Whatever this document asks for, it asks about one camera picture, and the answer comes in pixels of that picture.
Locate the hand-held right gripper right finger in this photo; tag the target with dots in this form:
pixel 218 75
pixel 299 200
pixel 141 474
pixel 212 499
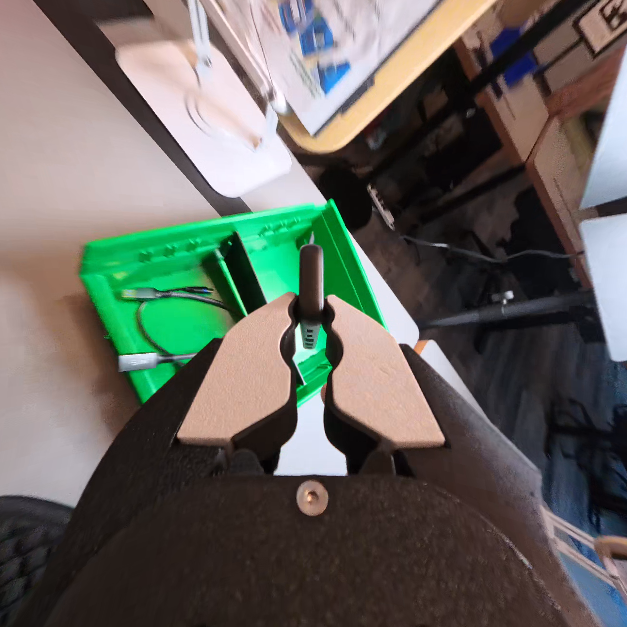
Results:
pixel 387 392

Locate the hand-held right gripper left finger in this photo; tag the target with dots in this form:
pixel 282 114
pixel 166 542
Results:
pixel 235 392

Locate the green plastic bin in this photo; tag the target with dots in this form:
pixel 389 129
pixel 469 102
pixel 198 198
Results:
pixel 186 328

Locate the black USB hub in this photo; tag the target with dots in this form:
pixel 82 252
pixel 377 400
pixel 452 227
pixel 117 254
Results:
pixel 311 279

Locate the black metal pole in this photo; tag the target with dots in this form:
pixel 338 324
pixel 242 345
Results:
pixel 514 308

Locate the white light panel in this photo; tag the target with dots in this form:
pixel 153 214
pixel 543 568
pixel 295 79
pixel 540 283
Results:
pixel 610 269

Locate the instruction sheet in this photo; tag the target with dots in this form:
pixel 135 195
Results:
pixel 352 49

